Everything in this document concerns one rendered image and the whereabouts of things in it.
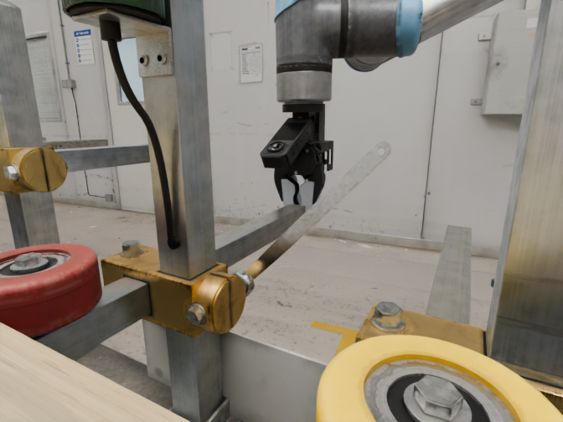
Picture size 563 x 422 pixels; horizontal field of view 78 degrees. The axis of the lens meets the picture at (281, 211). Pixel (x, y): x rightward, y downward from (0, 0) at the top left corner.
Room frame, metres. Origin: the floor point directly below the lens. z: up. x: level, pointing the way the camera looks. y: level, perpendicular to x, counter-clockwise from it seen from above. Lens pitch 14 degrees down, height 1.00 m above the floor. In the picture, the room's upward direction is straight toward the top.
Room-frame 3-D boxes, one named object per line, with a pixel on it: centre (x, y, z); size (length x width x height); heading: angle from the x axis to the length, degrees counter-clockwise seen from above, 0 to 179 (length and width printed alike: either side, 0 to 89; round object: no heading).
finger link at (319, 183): (0.57, -0.05, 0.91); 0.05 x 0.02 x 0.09; 61
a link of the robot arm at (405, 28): (0.60, -0.15, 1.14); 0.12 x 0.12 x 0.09; 86
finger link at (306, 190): (0.60, -0.06, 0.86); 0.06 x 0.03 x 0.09; 151
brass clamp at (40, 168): (0.42, 0.32, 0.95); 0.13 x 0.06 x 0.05; 62
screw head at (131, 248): (0.32, 0.15, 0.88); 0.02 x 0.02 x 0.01
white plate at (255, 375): (0.30, 0.05, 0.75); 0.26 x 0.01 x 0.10; 62
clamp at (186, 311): (0.30, 0.10, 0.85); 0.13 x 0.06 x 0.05; 62
